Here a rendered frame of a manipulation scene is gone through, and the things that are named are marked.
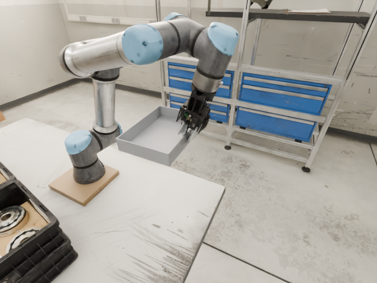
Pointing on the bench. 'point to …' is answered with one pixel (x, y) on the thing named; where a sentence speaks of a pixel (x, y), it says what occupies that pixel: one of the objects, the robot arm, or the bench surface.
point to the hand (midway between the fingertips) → (188, 135)
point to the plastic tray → (155, 137)
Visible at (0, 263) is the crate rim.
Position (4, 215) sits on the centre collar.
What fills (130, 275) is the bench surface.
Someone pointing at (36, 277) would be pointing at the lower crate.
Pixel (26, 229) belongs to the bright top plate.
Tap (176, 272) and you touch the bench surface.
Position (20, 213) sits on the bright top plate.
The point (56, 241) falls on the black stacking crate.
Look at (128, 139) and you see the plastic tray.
